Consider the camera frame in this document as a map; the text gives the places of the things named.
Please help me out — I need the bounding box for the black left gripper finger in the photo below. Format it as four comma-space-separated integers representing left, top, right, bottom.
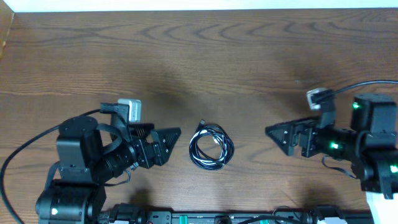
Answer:
150, 128, 181, 164
129, 123, 154, 139

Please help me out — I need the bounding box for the black USB cable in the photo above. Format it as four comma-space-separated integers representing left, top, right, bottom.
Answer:
188, 119, 235, 171

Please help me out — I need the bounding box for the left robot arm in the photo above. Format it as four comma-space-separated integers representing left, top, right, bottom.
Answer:
35, 114, 181, 223

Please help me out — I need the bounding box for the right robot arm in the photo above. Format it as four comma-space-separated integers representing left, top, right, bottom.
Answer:
265, 90, 397, 223

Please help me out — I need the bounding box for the wooden side panel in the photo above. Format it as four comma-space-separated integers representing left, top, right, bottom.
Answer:
0, 0, 15, 58

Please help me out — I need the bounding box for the right camera black cable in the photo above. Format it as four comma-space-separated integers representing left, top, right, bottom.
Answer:
332, 80, 398, 96

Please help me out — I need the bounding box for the camera black cable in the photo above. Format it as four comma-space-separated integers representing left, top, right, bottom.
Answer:
0, 108, 101, 224
332, 80, 398, 96

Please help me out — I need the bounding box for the left camera black cable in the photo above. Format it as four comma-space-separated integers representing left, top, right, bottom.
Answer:
0, 108, 101, 224

